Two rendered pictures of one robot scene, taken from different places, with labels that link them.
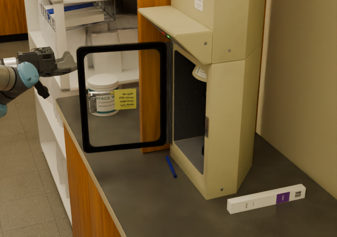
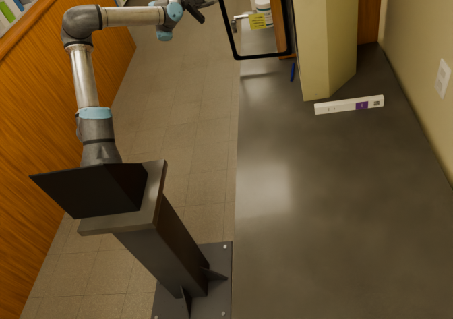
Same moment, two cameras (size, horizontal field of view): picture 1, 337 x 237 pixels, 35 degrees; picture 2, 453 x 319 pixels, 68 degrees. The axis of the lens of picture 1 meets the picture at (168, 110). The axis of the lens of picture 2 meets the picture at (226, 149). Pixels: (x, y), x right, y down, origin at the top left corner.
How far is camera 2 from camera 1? 0.63 m
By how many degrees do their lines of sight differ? 37
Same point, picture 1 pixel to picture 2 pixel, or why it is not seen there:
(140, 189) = (263, 89)
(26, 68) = (171, 7)
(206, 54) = not seen: outside the picture
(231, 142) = (320, 60)
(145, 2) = not seen: outside the picture
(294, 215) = (365, 121)
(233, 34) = not seen: outside the picture
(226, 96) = (311, 23)
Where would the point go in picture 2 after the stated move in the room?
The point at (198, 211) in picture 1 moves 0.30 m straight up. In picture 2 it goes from (293, 110) to (285, 50)
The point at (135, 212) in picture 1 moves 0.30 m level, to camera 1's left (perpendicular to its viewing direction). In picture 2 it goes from (251, 107) to (197, 101)
